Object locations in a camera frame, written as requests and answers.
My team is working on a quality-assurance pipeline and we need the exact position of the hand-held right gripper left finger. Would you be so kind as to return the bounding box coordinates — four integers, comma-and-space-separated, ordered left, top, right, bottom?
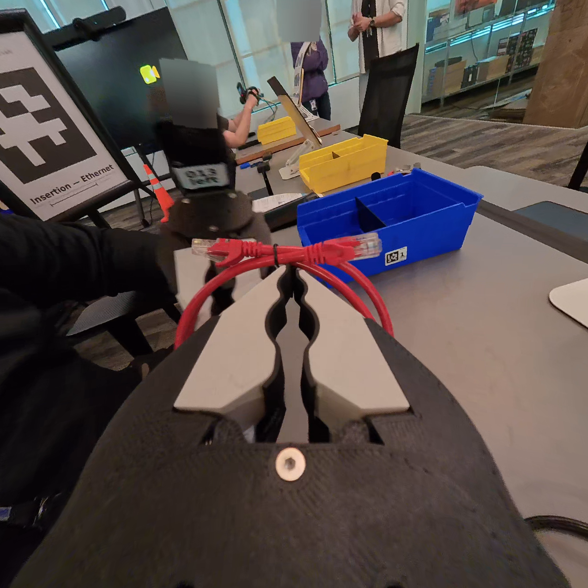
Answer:
173, 266, 293, 443

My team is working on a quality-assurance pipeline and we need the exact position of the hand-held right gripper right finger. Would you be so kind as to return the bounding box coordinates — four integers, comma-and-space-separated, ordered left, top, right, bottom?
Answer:
293, 269, 410, 432

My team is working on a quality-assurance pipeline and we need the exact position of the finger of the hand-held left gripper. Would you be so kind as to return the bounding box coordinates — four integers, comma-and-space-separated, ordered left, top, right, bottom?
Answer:
174, 247, 237, 320

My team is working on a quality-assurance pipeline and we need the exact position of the red ethernet cable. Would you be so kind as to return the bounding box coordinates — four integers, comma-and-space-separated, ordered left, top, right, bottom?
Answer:
173, 231, 396, 352

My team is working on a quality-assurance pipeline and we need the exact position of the blue storage bin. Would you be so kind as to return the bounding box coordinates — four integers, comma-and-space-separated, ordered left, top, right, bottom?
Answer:
295, 167, 485, 278

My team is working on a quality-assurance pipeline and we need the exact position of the person's left forearm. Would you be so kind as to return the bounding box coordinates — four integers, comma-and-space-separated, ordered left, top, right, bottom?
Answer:
0, 215, 181, 318

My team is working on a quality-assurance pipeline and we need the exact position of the white paper sheet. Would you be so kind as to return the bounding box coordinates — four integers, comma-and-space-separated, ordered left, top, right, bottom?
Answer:
251, 192, 305, 214

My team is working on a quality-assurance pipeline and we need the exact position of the black mallet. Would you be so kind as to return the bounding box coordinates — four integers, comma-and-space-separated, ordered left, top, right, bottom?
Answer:
255, 154, 275, 197

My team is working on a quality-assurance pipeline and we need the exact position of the black zip pouch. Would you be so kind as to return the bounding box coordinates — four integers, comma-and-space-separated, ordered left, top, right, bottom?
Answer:
263, 193, 319, 232

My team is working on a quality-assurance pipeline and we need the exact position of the yellow divided storage bin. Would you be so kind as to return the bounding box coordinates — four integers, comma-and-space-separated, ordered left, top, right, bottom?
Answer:
298, 134, 390, 194

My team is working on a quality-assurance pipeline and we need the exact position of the grey work table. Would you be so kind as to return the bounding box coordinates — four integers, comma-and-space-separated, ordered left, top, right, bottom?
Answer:
233, 117, 341, 167

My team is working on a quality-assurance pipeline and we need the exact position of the black bin divider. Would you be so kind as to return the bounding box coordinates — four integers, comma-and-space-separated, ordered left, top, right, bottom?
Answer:
355, 198, 387, 232

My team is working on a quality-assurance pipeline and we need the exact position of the person's black clothing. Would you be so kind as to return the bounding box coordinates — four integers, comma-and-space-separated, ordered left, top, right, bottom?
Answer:
0, 285, 154, 520

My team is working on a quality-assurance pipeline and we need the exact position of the black framed marker sign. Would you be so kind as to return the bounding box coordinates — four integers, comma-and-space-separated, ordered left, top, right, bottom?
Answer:
0, 8, 154, 228

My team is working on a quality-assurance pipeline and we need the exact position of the black mesh office chair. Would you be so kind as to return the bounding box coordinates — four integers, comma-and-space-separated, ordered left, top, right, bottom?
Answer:
356, 43, 420, 149

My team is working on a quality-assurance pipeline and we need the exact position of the black webcam bar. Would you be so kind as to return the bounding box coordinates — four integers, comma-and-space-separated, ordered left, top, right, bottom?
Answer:
73, 5, 126, 31

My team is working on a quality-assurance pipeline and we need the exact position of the storage shelving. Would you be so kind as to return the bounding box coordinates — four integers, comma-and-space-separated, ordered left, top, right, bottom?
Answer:
422, 0, 557, 104

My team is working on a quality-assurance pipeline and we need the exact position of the black wall monitor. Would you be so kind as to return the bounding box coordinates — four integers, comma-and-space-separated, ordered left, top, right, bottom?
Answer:
43, 5, 190, 151

